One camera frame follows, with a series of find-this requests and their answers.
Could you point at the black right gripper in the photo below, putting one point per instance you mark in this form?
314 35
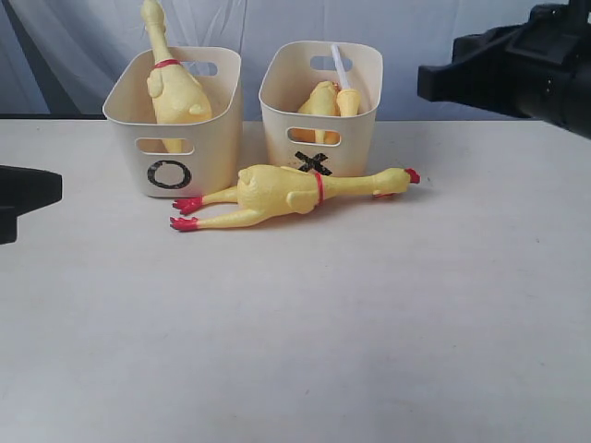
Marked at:
539 69

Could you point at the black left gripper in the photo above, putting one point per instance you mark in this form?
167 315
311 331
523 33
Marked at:
24 190

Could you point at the yellow rubber chicken front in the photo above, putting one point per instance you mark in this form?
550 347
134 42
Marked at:
177 96

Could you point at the yellow rubber chicken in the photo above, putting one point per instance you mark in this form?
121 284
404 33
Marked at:
263 191
177 96

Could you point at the chicken head with white tube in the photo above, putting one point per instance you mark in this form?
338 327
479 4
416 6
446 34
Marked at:
348 99

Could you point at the headless yellow rubber chicken body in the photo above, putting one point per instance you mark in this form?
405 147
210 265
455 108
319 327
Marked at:
321 101

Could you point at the blue backdrop cloth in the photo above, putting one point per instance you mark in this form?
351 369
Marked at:
63 57

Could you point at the cream bin marked O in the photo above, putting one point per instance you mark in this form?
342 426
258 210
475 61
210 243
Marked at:
179 161

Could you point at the cream bin marked X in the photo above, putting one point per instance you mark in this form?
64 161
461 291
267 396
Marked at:
331 145

